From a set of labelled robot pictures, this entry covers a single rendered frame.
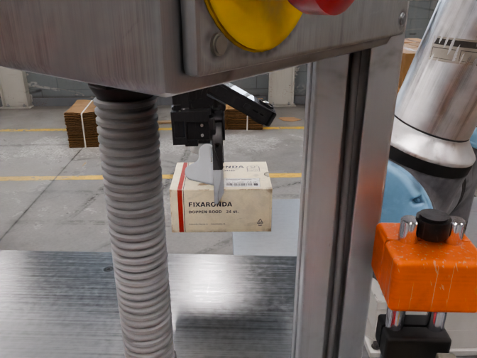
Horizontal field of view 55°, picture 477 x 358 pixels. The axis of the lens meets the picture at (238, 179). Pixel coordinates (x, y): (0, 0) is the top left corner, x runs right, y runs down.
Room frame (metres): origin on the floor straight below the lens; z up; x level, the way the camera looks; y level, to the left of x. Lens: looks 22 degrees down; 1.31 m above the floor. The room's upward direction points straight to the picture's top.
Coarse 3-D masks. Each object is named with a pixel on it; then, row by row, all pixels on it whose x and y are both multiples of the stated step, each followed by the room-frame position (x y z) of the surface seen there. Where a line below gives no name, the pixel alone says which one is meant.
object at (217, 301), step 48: (0, 288) 0.67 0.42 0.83; (48, 288) 0.67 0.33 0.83; (96, 288) 0.67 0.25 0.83; (192, 288) 0.67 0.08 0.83; (240, 288) 0.67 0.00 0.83; (288, 288) 0.67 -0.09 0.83; (0, 336) 0.55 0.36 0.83; (48, 336) 0.55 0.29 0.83; (96, 336) 0.55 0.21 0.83; (192, 336) 0.55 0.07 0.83; (240, 336) 0.55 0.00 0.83; (288, 336) 0.55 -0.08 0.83
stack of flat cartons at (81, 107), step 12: (72, 108) 4.12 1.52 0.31; (84, 108) 4.12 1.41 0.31; (72, 120) 3.92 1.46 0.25; (84, 120) 3.93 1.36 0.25; (72, 132) 3.92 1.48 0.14; (84, 132) 3.93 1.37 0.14; (96, 132) 3.95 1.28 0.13; (72, 144) 3.91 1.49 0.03; (84, 144) 3.91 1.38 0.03; (96, 144) 3.94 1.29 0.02
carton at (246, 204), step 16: (176, 176) 0.70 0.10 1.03; (224, 176) 0.70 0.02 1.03; (240, 176) 0.70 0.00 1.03; (256, 176) 0.70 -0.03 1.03; (176, 192) 0.65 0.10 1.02; (192, 192) 0.65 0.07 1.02; (208, 192) 0.65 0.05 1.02; (224, 192) 0.65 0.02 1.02; (240, 192) 0.65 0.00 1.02; (256, 192) 0.65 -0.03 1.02; (272, 192) 0.65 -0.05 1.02; (176, 208) 0.65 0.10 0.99; (192, 208) 0.65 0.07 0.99; (208, 208) 0.65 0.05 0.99; (224, 208) 0.65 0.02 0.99; (240, 208) 0.65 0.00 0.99; (256, 208) 0.65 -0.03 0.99; (176, 224) 0.65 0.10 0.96; (192, 224) 0.65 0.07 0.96; (208, 224) 0.65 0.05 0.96; (224, 224) 0.65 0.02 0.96; (240, 224) 0.65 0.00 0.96; (256, 224) 0.65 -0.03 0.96
